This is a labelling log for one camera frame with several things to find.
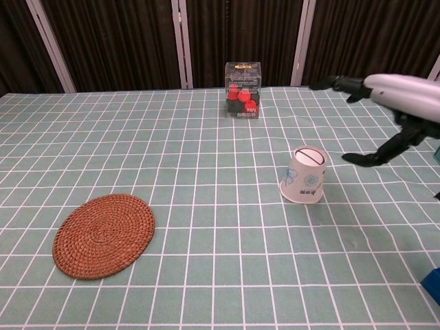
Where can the black and silver right hand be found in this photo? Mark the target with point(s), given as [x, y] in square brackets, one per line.
[405, 93]

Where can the white paper cup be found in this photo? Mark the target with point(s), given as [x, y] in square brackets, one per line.
[304, 178]

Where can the teal product box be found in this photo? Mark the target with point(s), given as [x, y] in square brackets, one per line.
[438, 153]

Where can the clear box with red items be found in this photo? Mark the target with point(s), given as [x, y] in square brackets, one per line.
[243, 93]

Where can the blue toy building block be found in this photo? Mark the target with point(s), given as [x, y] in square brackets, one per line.
[432, 282]

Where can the green grid tablecloth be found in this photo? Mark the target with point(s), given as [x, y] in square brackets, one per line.
[206, 223]

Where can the black pleated curtain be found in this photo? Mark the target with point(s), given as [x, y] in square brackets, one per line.
[120, 41]

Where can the round woven rattan coaster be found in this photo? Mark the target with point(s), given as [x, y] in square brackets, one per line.
[103, 237]

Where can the white frame post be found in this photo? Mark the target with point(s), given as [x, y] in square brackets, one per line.
[434, 70]
[302, 44]
[51, 48]
[182, 44]

